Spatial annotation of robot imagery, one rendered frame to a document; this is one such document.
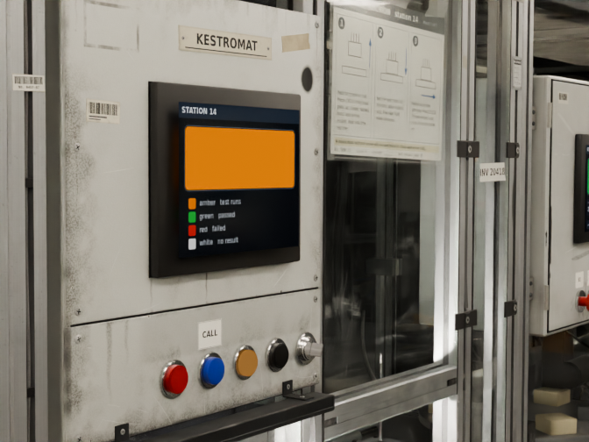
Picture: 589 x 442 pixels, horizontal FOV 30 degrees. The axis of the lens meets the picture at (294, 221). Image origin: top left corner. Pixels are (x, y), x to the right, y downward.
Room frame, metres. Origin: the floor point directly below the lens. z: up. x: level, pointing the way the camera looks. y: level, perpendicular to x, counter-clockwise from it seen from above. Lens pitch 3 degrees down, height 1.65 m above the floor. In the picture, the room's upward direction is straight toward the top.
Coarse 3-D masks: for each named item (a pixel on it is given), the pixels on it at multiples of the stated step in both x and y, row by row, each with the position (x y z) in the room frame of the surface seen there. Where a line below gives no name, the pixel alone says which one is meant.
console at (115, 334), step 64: (64, 0) 1.04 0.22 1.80; (128, 0) 1.10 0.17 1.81; (192, 0) 1.18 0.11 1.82; (64, 64) 1.04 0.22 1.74; (128, 64) 1.10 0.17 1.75; (192, 64) 1.18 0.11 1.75; (256, 64) 1.27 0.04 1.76; (320, 64) 1.37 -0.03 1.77; (64, 128) 1.04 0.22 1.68; (128, 128) 1.10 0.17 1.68; (320, 128) 1.37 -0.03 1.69; (64, 192) 1.04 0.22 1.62; (128, 192) 1.10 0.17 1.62; (320, 192) 1.37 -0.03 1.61; (64, 256) 1.04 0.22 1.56; (128, 256) 1.10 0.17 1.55; (256, 256) 1.25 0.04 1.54; (64, 320) 1.04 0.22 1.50; (128, 320) 1.10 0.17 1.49; (192, 320) 1.18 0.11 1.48; (256, 320) 1.27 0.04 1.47; (64, 384) 1.04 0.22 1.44; (128, 384) 1.10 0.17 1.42; (192, 384) 1.18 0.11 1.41; (256, 384) 1.27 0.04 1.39
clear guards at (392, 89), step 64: (384, 0) 1.51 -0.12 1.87; (448, 0) 1.66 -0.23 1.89; (384, 64) 1.51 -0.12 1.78; (448, 64) 1.66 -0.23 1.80; (384, 128) 1.51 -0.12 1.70; (448, 128) 1.66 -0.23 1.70; (384, 192) 1.51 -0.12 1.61; (448, 192) 1.66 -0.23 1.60; (384, 256) 1.51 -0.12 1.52; (448, 256) 1.67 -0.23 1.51; (384, 320) 1.52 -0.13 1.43; (448, 320) 1.67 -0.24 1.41; (384, 384) 1.52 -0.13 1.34; (448, 384) 1.67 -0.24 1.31
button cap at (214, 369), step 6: (210, 360) 1.19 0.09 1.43; (216, 360) 1.19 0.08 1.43; (222, 360) 1.20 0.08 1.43; (204, 366) 1.19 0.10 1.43; (210, 366) 1.19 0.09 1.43; (216, 366) 1.19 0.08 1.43; (222, 366) 1.20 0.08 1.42; (204, 372) 1.18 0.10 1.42; (210, 372) 1.19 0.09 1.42; (216, 372) 1.19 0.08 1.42; (222, 372) 1.20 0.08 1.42; (204, 378) 1.19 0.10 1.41; (210, 378) 1.19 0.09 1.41; (216, 378) 1.19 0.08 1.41; (222, 378) 1.20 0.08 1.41
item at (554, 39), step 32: (544, 0) 1.99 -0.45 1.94; (576, 0) 2.11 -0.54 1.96; (544, 32) 2.00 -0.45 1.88; (576, 32) 2.12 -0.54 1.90; (544, 64) 2.96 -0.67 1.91; (576, 64) 2.91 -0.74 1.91; (544, 352) 2.02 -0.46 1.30; (576, 352) 2.14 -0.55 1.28; (544, 384) 2.02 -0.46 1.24; (576, 384) 2.14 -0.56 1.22; (544, 416) 2.02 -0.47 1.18; (576, 416) 2.14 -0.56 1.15
